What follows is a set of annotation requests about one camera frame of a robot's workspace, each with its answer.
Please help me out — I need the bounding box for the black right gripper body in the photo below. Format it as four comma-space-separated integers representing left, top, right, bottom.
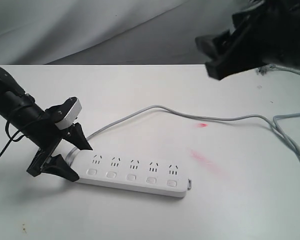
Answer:
232, 0, 300, 70

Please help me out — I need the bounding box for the grey backdrop cloth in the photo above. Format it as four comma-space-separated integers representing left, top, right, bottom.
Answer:
0, 0, 253, 65

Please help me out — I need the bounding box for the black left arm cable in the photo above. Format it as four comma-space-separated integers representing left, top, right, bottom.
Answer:
0, 119, 28, 166

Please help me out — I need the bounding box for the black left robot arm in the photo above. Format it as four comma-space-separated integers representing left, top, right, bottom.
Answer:
0, 67, 92, 182

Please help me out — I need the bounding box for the grey power plug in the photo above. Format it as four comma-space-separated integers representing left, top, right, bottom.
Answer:
255, 65, 275, 76

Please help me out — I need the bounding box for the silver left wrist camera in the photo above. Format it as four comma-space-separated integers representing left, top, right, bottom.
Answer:
52, 97, 82, 130

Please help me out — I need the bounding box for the white five-outlet power strip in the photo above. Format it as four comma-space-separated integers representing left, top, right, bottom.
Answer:
65, 150, 193, 198

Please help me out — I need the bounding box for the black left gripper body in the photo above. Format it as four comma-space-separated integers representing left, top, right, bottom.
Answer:
26, 105, 65, 177

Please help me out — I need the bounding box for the grey power cord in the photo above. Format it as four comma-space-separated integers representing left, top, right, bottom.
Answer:
65, 66, 300, 185

